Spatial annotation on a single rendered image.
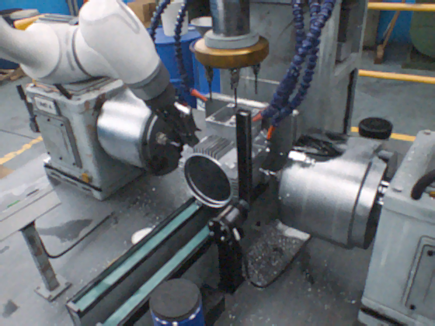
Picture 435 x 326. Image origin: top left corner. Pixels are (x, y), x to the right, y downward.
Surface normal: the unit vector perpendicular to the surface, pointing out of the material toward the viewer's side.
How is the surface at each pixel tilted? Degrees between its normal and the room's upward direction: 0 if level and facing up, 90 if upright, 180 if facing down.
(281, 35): 90
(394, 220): 90
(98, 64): 116
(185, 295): 0
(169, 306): 0
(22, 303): 0
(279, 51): 90
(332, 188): 54
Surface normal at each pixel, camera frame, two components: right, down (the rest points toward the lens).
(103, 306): 0.81, 0.27
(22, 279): -0.06, -0.84
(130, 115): -0.44, -0.29
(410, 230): -0.58, 0.46
